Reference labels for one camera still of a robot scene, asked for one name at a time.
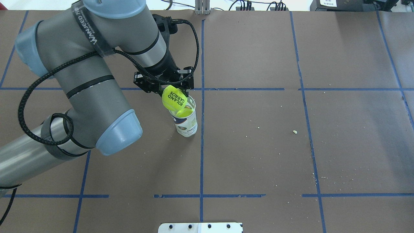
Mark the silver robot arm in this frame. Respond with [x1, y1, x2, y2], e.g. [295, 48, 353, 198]
[1, 0, 197, 197]

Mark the tennis ball inside can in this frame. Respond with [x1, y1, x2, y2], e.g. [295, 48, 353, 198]
[176, 107, 194, 118]

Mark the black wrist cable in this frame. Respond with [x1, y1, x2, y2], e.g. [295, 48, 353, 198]
[0, 19, 200, 224]

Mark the aluminium frame post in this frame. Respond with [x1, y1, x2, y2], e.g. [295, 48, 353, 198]
[194, 0, 211, 15]

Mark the yellow tennis ball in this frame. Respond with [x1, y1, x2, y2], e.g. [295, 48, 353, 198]
[161, 85, 188, 112]

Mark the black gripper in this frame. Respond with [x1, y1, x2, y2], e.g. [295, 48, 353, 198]
[133, 52, 195, 97]

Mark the clear tennis ball can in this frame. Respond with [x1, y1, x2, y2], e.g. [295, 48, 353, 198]
[169, 96, 198, 138]

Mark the black computer box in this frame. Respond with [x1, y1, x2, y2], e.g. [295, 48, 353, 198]
[310, 0, 399, 12]

